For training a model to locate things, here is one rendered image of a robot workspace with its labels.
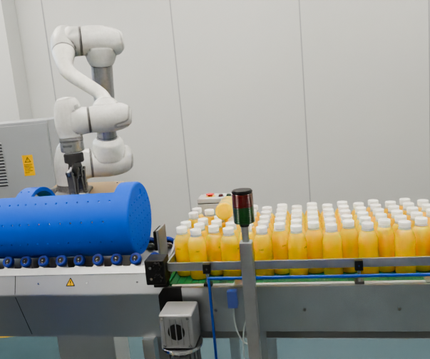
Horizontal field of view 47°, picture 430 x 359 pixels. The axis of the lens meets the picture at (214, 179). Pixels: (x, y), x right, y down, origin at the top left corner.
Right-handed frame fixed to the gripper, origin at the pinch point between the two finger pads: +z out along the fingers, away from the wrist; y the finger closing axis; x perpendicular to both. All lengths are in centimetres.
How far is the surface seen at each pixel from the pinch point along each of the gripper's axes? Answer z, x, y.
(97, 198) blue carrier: -3.6, 11.4, 9.1
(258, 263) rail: 19, 71, 21
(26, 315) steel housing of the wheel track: 43, -25, 10
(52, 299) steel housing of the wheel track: 34.5, -10.7, 13.2
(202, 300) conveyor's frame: 31, 51, 23
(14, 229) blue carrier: 5.8, -21.2, 13.8
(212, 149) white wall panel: 17, 3, -280
